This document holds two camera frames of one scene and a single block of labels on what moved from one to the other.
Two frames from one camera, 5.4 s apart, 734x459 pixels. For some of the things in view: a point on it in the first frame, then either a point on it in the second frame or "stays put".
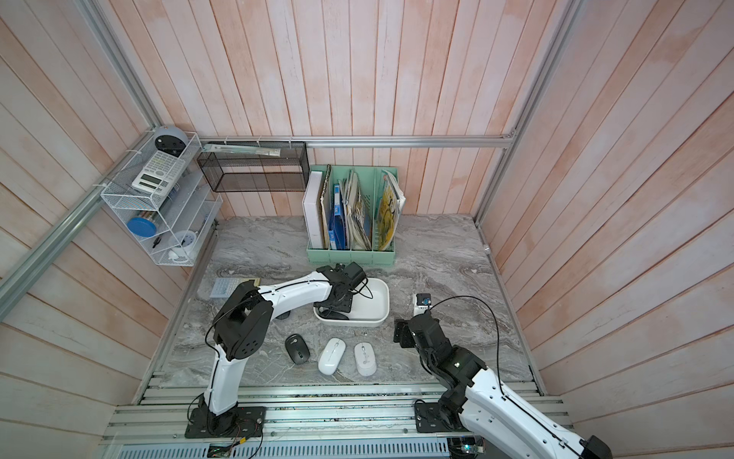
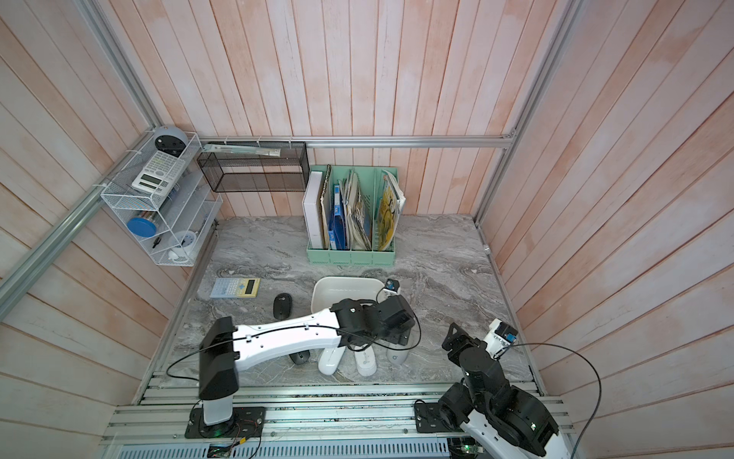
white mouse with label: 365,358 stays put
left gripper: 344,307 -> 400,333
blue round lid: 141,227 stays put
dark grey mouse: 297,349 stays put
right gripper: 404,328 -> 462,338
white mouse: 332,356 stays put
